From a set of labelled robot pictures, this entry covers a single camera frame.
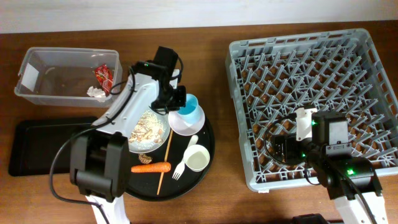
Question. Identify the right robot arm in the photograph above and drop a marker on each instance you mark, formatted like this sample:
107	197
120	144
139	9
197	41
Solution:
321	142

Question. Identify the brown food scrap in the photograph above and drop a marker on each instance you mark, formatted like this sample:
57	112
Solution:
145	159

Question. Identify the round black tray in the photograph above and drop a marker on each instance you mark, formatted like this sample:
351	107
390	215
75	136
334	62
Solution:
144	185

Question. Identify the small white cup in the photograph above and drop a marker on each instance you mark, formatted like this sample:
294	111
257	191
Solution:
196	157

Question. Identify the orange carrot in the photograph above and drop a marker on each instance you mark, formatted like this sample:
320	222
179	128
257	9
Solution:
157	167

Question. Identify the wooden chopstick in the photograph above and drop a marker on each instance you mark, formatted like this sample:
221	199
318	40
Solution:
165	160

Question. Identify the pink saucer plate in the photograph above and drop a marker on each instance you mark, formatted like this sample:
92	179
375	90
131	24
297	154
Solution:
183	128

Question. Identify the red snack wrapper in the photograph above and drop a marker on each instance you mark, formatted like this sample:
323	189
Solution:
105	78

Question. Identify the grey dishwasher rack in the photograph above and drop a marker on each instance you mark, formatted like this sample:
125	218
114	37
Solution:
339	70

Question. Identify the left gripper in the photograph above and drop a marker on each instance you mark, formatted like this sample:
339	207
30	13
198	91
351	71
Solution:
181	102

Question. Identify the clear plastic bin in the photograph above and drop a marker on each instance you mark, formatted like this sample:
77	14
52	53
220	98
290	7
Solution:
60	76

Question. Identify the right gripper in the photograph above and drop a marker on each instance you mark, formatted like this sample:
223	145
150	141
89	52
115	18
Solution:
289	140

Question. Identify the light blue cup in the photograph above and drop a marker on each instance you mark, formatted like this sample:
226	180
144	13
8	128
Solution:
190	113

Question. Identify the grey plate with food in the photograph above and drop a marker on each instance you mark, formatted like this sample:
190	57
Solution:
151	131

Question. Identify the white plastic fork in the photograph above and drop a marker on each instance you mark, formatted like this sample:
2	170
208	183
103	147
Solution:
181	166

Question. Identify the white tissue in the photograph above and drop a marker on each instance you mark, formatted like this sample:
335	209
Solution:
96	93

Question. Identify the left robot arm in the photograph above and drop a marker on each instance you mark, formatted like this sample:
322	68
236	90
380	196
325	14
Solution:
100	159

